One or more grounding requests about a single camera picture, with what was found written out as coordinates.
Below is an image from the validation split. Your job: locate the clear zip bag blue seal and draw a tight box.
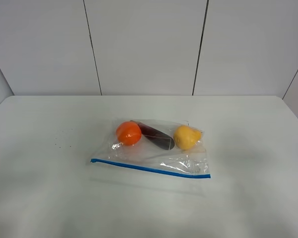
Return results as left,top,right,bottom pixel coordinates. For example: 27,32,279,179
90,119,211,179

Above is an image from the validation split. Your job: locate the dark purple eggplant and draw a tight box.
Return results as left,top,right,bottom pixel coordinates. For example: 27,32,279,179
132,121,175,150

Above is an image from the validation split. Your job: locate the orange round fruit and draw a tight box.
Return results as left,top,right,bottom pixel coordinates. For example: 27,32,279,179
116,121,142,146

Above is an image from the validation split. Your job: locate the yellow pear fruit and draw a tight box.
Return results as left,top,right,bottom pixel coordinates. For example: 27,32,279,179
173,125,202,150

